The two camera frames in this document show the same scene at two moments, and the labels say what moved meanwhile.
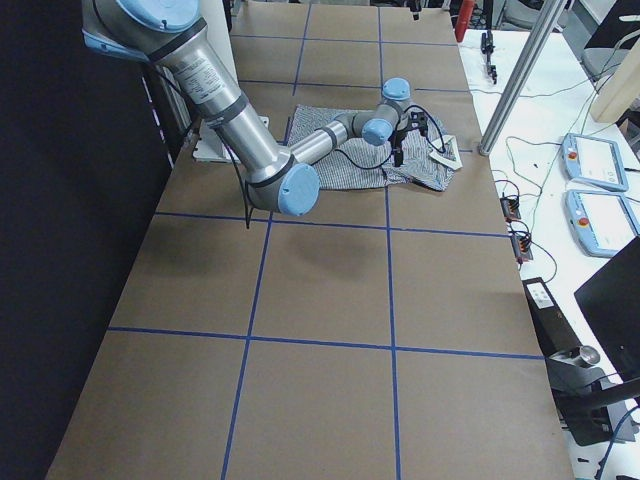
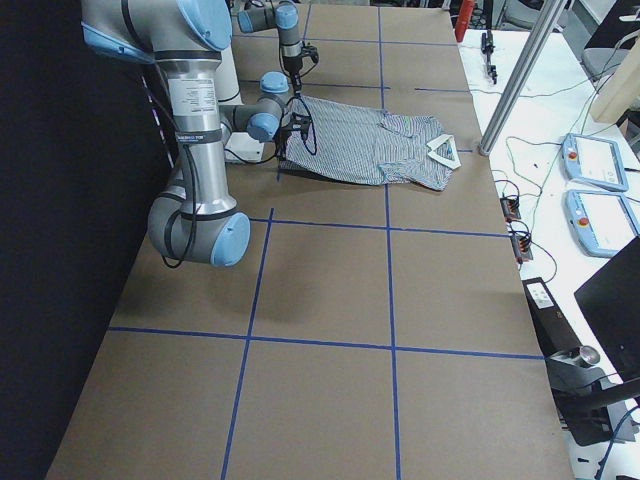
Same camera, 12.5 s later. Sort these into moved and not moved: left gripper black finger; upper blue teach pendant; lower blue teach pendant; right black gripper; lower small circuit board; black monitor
Moved: left gripper black finger; right black gripper
Not moved: lower small circuit board; lower blue teach pendant; black monitor; upper blue teach pendant
